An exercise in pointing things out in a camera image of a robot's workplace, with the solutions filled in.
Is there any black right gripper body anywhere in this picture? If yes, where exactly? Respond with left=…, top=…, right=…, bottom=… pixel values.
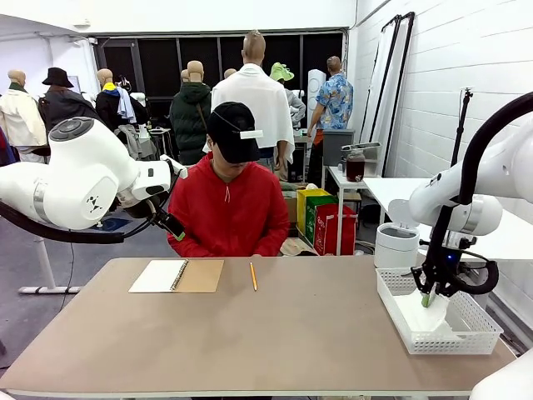
left=410, top=265, right=457, bottom=298

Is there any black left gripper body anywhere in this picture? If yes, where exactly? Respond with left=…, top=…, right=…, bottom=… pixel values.
left=155, top=210, right=187, bottom=237

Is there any spiral notebook brown cover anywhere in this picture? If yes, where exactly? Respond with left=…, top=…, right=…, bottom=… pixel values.
left=127, top=258, right=225, bottom=294

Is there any white round trash bin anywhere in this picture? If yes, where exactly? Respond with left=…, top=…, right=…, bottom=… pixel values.
left=373, top=198, right=421, bottom=268

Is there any person's red hoodie torso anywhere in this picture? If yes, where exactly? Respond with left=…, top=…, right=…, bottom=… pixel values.
left=167, top=152, right=291, bottom=258

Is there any white perforated plastic basket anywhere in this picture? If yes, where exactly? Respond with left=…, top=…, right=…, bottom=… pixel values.
left=376, top=267, right=504, bottom=355

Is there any person's blurred head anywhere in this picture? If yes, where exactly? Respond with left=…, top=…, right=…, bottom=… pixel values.
left=207, top=137, right=259, bottom=183

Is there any large white side table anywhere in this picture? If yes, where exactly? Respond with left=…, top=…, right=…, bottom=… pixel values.
left=362, top=177, right=533, bottom=309

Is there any mannequin in dark green puffer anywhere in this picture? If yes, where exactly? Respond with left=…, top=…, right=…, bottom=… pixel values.
left=169, top=60, right=213, bottom=166

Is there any black baseball cap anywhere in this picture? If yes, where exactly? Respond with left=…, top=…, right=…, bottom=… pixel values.
left=207, top=101, right=260, bottom=164

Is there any brown cardboard box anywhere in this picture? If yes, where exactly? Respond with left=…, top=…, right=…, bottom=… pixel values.
left=285, top=195, right=299, bottom=226

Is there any beige cloth bag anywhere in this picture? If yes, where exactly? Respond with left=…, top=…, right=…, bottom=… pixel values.
left=279, top=237, right=318, bottom=257

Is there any green shopping bag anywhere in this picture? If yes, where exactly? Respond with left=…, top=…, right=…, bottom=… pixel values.
left=305, top=195, right=339, bottom=251

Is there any glass jar brown liquid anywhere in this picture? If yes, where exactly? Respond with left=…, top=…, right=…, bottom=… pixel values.
left=345, top=147, right=366, bottom=183

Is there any small white metal stand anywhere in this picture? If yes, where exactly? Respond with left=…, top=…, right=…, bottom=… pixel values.
left=326, top=165, right=370, bottom=256

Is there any white desk leg base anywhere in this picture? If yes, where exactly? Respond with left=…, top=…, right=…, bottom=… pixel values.
left=18, top=237, right=82, bottom=295

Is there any mannequin with yellow blue collar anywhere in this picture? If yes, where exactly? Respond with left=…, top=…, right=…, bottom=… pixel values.
left=94, top=68, right=150, bottom=162

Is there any yellow shopping bag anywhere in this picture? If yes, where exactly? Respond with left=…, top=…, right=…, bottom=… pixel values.
left=296, top=187, right=332, bottom=245

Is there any mannequin draped in white cloth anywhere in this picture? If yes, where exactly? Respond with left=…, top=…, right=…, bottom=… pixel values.
left=211, top=29, right=296, bottom=183

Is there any mannequin with black hat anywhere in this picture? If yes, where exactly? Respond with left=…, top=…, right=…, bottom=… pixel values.
left=37, top=67, right=101, bottom=134

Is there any black tripod stand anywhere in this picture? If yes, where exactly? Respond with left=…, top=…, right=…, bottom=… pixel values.
left=451, top=87, right=475, bottom=168

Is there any mannequin in cream jacket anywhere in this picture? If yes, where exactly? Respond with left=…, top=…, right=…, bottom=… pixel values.
left=0, top=69, right=49, bottom=163

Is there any mannequin with green hat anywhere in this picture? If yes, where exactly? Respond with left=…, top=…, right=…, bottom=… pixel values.
left=269, top=62, right=307, bottom=128

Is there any black framed white panel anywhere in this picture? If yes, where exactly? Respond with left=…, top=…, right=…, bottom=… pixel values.
left=360, top=14, right=403, bottom=145
left=381, top=11, right=416, bottom=178

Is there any mannequin in hawaiian shirt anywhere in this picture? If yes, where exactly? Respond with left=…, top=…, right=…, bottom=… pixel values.
left=306, top=55, right=354, bottom=188

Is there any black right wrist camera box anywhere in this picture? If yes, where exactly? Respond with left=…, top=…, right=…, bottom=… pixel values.
left=441, top=248, right=461, bottom=272

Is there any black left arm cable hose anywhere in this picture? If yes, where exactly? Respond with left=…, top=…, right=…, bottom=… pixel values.
left=0, top=201, right=126, bottom=245

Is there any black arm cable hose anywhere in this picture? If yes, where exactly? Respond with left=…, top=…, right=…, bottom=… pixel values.
left=0, top=201, right=126, bottom=245
left=424, top=92, right=533, bottom=295

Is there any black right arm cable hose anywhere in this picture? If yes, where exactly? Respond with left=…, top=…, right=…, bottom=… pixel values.
left=424, top=92, right=533, bottom=295

